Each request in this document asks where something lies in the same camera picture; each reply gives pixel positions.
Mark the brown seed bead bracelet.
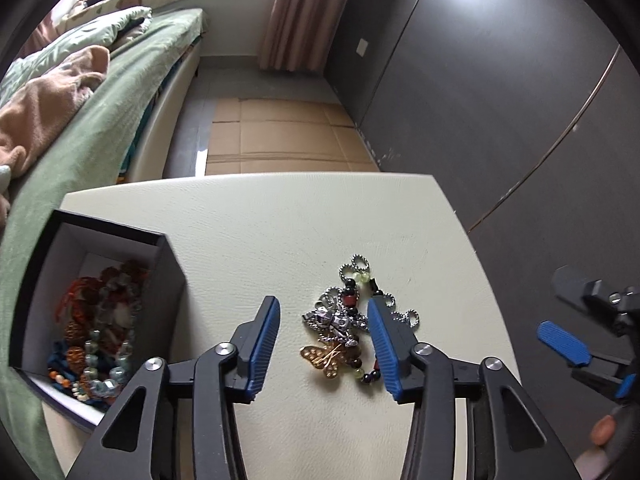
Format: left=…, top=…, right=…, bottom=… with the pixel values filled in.
left=75, top=259, right=152, bottom=333

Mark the red string bracelet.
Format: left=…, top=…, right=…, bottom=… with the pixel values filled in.
left=54, top=276, right=88, bottom=323

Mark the amber bead bracelet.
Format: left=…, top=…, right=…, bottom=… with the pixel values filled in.
left=62, top=317, right=98, bottom=363

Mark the flat cardboard sheet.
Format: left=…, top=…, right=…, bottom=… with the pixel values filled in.
left=205, top=98, right=382, bottom=177

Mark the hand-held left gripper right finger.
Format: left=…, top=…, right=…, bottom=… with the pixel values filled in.
left=367, top=297, right=583, bottom=480

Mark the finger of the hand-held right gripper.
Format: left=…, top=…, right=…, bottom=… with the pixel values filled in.
left=552, top=265, right=617, bottom=313
left=536, top=320, right=626, bottom=368

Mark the person's right hand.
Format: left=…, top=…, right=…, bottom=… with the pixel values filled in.
left=572, top=412, right=632, bottom=480

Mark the bed with green sheet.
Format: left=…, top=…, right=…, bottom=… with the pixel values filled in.
left=0, top=7, right=208, bottom=480

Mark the pink fleece blanket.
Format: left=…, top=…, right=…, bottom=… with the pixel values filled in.
left=0, top=45, right=112, bottom=222

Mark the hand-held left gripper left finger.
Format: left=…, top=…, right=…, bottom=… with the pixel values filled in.
left=65, top=296, right=281, bottom=480

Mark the blue braided bracelet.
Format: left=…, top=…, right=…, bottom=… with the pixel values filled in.
left=46, top=339, right=103, bottom=392

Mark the gold butterfly brooch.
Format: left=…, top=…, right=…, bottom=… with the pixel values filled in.
left=299, top=342, right=352, bottom=381

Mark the dark grey wardrobe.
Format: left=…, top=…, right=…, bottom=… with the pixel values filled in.
left=325, top=0, right=640, bottom=311

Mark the dark and green bead bracelet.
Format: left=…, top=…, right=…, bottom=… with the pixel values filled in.
left=341, top=269, right=397, bottom=387

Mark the black jewelry box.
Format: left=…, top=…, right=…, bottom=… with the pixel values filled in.
left=9, top=209, right=188, bottom=432

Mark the pink curtain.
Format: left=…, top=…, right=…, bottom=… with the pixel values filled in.
left=20, top=7, right=58, bottom=58
left=257, top=0, right=366, bottom=72

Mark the silver ring chain bracelet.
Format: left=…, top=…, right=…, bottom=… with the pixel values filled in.
left=301, top=254, right=422, bottom=347

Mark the light green quilt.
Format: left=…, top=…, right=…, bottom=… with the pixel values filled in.
left=0, top=6, right=154, bottom=97

